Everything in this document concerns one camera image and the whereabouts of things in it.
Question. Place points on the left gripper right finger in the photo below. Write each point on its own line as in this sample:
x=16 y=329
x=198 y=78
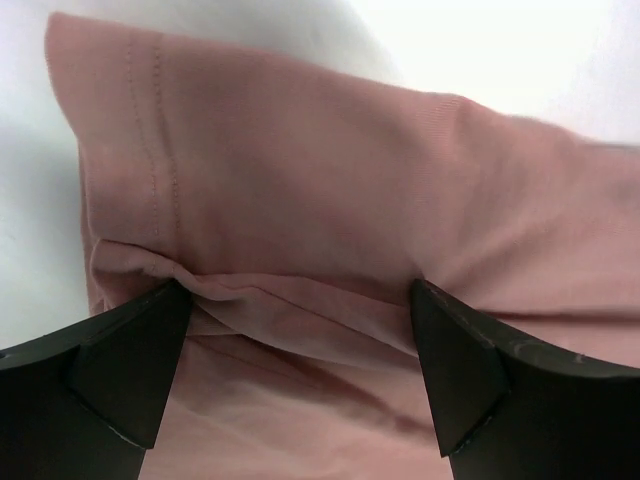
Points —
x=509 y=406

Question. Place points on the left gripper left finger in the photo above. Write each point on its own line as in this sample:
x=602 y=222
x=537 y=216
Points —
x=87 y=401

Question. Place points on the pink t shirt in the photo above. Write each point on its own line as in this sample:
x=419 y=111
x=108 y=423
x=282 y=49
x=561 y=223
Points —
x=297 y=205

